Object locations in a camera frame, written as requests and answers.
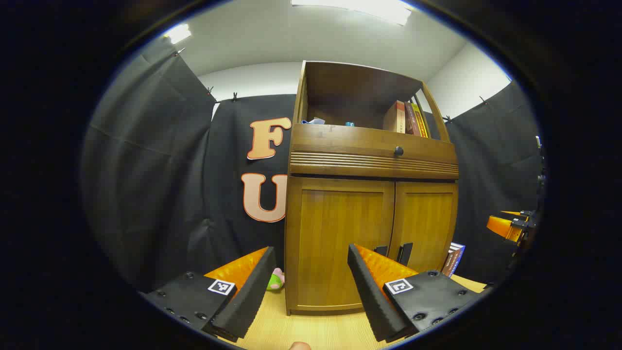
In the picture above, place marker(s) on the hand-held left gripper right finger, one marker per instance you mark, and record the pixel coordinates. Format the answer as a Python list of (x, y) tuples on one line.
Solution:
[(369, 296)]

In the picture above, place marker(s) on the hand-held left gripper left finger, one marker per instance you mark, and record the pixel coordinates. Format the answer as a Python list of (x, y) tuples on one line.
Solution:
[(248, 296)]

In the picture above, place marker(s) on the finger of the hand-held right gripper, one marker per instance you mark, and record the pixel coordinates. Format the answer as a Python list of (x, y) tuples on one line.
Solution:
[(503, 227), (512, 213)]

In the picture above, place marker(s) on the wooden cabinet door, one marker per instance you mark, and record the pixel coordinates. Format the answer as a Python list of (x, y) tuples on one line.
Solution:
[(427, 218), (330, 228)]

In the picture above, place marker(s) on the wooden double-door shoe cabinet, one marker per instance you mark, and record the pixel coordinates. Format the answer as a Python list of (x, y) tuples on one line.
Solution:
[(350, 82)]

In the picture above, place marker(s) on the green and pink toy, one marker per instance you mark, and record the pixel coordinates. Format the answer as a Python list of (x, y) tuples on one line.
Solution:
[(275, 280)]

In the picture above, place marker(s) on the blue book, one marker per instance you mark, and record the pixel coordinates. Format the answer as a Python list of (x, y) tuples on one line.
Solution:
[(453, 260)]

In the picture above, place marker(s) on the yellow book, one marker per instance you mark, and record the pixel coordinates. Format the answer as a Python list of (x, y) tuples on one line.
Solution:
[(421, 121)]

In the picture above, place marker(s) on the dark red book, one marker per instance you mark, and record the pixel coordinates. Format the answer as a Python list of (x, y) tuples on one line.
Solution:
[(411, 119)]

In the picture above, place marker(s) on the wooden drawer with black knob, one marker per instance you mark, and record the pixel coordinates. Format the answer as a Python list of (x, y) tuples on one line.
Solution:
[(350, 146)]

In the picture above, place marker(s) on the small white and blue item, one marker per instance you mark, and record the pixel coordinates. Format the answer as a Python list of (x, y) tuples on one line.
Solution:
[(314, 120)]

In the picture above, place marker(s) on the ceiling strip light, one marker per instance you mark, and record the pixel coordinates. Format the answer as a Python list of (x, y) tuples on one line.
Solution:
[(178, 33)]

